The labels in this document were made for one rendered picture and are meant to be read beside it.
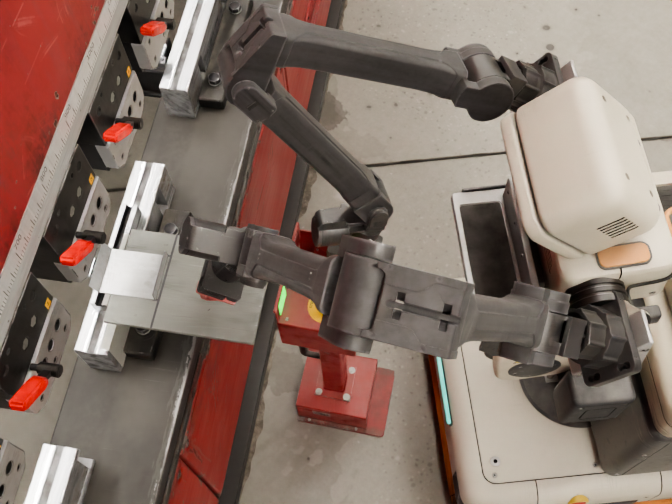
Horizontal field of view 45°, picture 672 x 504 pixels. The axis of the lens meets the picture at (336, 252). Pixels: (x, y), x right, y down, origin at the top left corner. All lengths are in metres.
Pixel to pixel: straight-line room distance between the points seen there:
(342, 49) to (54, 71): 0.39
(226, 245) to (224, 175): 0.50
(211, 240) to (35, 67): 0.33
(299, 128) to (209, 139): 0.50
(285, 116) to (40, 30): 0.37
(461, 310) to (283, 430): 1.61
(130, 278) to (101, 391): 0.22
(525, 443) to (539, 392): 0.14
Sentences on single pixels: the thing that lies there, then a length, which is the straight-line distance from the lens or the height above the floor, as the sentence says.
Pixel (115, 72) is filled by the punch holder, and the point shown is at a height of 1.31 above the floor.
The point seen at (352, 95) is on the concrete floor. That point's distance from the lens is 2.85.
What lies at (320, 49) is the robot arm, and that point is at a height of 1.38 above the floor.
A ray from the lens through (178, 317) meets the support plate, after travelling 1.40.
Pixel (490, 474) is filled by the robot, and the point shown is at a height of 0.28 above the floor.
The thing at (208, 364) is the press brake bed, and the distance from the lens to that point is 1.64.
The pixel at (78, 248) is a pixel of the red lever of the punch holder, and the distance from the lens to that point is 1.15.
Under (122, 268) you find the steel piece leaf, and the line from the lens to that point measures 1.46.
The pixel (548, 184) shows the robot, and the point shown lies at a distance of 1.11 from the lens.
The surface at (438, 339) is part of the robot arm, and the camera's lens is 0.77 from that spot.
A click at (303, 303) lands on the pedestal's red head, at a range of 1.61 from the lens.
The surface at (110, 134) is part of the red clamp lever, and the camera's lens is 1.21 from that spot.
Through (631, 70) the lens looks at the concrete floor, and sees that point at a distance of 3.06.
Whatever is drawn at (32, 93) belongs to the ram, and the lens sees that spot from 1.07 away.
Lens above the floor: 2.27
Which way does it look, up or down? 64 degrees down
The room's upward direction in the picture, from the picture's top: 4 degrees counter-clockwise
